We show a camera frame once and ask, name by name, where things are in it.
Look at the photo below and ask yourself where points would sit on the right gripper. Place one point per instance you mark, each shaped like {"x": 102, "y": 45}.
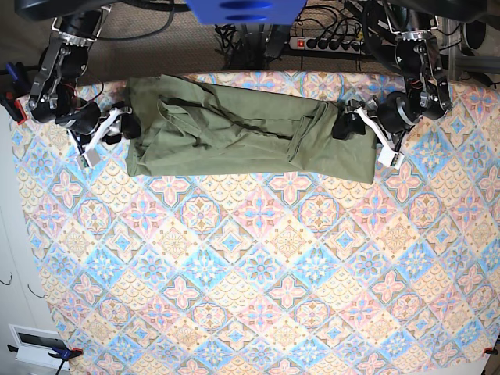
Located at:
{"x": 82, "y": 124}

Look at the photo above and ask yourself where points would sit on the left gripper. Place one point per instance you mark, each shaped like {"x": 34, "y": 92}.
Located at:
{"x": 397, "y": 115}

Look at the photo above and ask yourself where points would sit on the green t-shirt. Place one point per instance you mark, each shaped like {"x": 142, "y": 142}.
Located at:
{"x": 190, "y": 129}

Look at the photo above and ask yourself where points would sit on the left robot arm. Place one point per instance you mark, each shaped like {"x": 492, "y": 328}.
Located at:
{"x": 417, "y": 59}

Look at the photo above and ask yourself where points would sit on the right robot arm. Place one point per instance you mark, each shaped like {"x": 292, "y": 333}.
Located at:
{"x": 76, "y": 26}

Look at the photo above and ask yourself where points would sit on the white power strip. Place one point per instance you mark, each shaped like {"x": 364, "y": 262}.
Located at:
{"x": 326, "y": 45}

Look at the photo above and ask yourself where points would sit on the blue clamp upper left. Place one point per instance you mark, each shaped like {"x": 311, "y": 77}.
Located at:
{"x": 20, "y": 87}

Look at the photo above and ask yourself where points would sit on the blue clamp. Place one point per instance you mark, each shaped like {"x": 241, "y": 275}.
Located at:
{"x": 20, "y": 87}
{"x": 58, "y": 353}

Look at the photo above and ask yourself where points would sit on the patterned tablecloth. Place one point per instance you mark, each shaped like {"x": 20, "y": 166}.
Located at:
{"x": 274, "y": 273}

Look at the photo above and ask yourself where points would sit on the blue clamp lower left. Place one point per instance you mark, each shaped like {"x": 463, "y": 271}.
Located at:
{"x": 58, "y": 353}

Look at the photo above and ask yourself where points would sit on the orange clamp lower right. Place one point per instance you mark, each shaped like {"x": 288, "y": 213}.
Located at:
{"x": 490, "y": 351}

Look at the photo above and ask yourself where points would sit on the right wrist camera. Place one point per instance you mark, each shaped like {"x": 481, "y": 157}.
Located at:
{"x": 88, "y": 159}

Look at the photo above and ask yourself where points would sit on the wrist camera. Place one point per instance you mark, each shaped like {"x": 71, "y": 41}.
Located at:
{"x": 390, "y": 158}
{"x": 88, "y": 159}

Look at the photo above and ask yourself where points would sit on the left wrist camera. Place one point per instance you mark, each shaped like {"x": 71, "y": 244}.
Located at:
{"x": 390, "y": 158}

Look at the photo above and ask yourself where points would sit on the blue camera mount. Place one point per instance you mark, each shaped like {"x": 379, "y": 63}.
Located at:
{"x": 280, "y": 12}

